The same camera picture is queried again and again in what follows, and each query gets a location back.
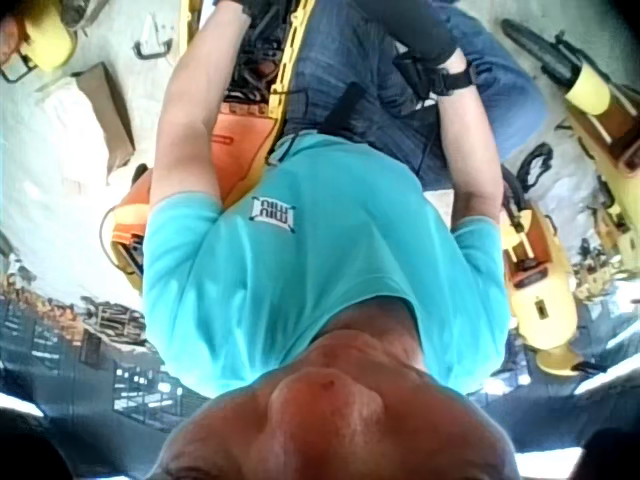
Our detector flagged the person's right hand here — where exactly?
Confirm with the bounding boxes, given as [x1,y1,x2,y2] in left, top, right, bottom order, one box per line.
[369,0,469,70]

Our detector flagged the person's left hand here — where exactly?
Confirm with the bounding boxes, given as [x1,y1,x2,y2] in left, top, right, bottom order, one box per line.
[215,0,262,21]

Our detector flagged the black wrist band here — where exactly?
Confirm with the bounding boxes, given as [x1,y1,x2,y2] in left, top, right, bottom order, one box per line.
[393,51,479,99]

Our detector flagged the person's legs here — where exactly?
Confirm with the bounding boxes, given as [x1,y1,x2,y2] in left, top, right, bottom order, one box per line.
[283,0,549,192]

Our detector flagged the brown cardboard piece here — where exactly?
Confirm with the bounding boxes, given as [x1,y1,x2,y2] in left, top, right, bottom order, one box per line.
[70,60,137,172]

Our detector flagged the yellow machine with black bar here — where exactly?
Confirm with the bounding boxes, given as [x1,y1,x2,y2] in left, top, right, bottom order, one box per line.
[500,17,640,251]

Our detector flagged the yellow and orange machine part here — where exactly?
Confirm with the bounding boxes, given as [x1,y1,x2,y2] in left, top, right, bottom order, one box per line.
[0,0,77,84]

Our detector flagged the yellow machine with orange core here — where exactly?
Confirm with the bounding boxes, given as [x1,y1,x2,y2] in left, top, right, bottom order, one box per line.
[498,199,585,377]

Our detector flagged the heap of yellow machine parts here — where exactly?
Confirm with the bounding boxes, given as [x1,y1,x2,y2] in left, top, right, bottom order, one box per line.
[572,234,640,306]

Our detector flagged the storage rack with parts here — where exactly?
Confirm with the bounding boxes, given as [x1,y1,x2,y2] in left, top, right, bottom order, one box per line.
[0,234,166,416]

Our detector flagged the black metal handle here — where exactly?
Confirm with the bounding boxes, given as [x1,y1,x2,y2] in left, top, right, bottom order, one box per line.
[131,37,174,63]

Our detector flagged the black coiled cable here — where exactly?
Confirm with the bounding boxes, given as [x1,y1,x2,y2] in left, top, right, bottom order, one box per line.
[514,141,555,191]

